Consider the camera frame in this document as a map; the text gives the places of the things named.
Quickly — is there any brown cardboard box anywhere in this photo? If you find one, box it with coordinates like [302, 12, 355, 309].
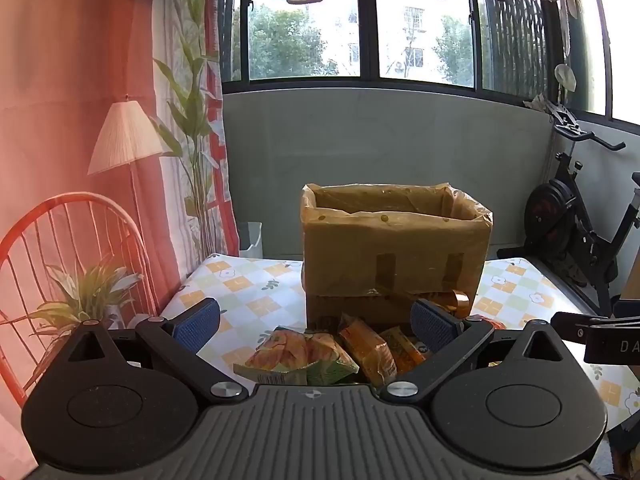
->
[300, 182, 494, 335]

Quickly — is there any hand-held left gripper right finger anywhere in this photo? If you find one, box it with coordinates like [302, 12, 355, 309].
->
[379, 298, 566, 406]

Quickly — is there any white round hanging object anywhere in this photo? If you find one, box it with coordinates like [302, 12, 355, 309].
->
[555, 63, 577, 94]

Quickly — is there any checkered flower tablecloth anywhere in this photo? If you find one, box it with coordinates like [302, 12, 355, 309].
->
[160, 254, 640, 433]

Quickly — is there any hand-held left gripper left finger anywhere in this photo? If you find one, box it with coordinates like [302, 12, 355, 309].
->
[66, 297, 251, 406]

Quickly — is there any black framed window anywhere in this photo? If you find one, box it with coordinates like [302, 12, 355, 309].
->
[219, 0, 640, 122]

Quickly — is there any green and orange snack packet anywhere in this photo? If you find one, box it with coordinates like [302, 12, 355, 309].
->
[233, 326, 361, 387]

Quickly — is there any black exercise bike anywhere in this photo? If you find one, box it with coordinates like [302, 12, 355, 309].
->
[497, 94, 640, 321]

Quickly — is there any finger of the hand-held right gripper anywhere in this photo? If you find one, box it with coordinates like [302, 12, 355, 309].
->
[550, 312, 617, 347]

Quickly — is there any plastic container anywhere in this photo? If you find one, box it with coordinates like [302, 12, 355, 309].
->
[237, 221, 264, 259]

